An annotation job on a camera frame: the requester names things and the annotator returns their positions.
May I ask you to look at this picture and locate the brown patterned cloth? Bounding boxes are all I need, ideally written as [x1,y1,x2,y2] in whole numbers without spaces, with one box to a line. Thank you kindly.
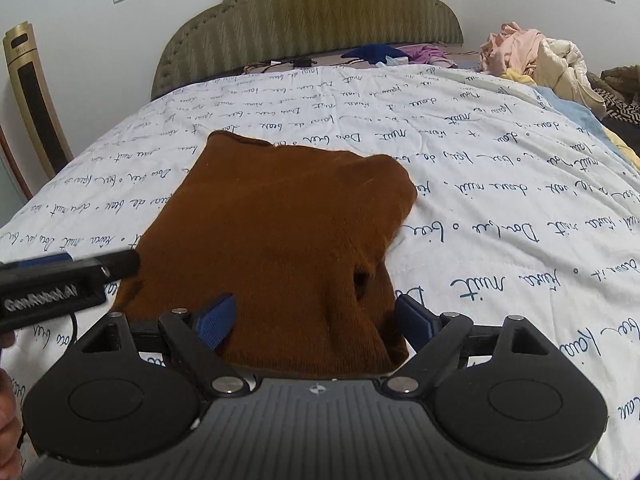
[587,65,640,126]

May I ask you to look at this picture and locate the sliding wardrobe door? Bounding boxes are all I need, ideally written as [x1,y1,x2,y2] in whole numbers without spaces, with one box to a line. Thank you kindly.
[0,125,33,221]

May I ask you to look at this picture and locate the purple cloth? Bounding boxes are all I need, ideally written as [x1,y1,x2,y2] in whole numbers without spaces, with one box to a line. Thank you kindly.
[397,44,456,67]

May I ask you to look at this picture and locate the pinkish bed sheet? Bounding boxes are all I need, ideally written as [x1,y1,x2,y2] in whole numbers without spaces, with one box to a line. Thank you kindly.
[240,42,483,76]

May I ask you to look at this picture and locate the brown knit sweater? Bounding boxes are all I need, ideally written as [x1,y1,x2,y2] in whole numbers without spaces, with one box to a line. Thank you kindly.
[110,130,418,378]

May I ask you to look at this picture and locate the dark blue cloth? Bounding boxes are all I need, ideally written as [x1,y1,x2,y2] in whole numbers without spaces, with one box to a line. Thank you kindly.
[342,44,408,66]

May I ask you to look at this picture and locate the black charger cable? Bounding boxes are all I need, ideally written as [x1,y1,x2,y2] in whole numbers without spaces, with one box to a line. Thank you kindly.
[245,57,313,73]

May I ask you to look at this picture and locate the person's left hand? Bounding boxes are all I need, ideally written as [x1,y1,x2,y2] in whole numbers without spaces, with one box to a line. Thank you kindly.
[0,332,25,467]

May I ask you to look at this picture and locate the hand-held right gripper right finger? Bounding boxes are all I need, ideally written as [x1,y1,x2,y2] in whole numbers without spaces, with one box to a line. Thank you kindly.
[382,294,561,396]

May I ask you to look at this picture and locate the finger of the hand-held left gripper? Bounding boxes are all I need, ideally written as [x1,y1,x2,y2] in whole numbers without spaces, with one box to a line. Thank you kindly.
[97,249,141,282]
[0,253,77,268]

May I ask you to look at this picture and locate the pink clothes pile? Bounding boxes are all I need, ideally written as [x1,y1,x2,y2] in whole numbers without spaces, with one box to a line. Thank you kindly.
[480,22,551,83]

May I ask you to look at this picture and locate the yellow cloth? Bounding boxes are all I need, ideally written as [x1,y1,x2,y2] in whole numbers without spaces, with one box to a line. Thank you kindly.
[502,67,640,171]

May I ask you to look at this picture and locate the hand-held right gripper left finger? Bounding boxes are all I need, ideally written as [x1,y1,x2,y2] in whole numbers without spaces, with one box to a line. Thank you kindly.
[80,292,258,396]

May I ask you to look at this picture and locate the gold tower fan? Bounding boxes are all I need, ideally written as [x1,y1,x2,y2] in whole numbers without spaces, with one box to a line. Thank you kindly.
[2,21,75,181]

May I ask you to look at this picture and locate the olive upholstered headboard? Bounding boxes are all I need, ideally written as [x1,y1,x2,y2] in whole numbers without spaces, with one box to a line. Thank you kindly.
[151,0,464,101]

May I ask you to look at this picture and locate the white script-printed quilt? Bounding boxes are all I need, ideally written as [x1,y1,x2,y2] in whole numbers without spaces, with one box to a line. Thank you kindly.
[0,62,640,480]

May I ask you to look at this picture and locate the cream puffy jacket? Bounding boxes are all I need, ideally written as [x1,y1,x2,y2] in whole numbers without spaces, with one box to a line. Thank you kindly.
[530,37,608,111]

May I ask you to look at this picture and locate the light blue cloth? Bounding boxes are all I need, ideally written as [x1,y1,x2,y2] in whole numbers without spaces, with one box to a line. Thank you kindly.
[532,85,608,133]

